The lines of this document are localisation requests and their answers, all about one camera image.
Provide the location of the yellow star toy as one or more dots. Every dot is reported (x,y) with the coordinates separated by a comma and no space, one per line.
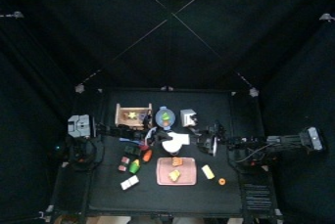
(131,115)

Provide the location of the yellow toy food piece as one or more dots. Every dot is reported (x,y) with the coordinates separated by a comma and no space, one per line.
(174,175)

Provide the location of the dark toy piece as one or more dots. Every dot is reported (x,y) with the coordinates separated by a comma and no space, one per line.
(142,115)

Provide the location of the white toy cleaver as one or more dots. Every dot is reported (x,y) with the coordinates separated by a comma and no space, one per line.
(181,139)

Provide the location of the blue round plate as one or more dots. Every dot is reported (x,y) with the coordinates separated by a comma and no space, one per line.
(165,118)

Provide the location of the dark green toy block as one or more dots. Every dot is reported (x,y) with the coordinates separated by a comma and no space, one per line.
(131,150)

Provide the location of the orange toy carrot slice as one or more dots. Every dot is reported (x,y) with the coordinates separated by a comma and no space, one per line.
(221,181)

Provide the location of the red pink toy cube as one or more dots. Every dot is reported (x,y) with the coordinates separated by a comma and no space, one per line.
(122,168)
(125,160)

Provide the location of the blue toy piece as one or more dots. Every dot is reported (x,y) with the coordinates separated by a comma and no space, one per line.
(131,141)

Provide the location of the white round cup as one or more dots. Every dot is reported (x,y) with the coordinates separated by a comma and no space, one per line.
(170,147)

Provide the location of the white toy box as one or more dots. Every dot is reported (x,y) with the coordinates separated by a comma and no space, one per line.
(129,182)

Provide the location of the green toy vegetable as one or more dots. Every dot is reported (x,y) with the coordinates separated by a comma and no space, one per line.
(165,116)

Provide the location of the green yellow toy corn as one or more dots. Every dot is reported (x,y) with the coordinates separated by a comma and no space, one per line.
(134,166)

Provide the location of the wooden crate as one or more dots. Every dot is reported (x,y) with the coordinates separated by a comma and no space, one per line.
(133,119)

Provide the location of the yellow toy butter block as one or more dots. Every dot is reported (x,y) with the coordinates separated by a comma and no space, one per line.
(208,171)

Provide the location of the orange toy food piece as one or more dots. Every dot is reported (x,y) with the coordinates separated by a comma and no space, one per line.
(177,161)

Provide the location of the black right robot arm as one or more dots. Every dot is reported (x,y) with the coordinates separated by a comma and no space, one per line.
(279,142)

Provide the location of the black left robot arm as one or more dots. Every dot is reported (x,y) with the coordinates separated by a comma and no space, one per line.
(83,136)

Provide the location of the pink cutting board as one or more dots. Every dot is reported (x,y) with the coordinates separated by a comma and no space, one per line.
(177,171)

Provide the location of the red toy piece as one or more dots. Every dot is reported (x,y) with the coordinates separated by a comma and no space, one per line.
(143,147)

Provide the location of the grey frame corner bracket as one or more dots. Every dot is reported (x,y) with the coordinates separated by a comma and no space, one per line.
(17,14)
(326,17)
(79,87)
(253,91)
(166,88)

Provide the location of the grey white toy appliance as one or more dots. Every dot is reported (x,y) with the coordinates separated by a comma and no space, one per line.
(187,117)

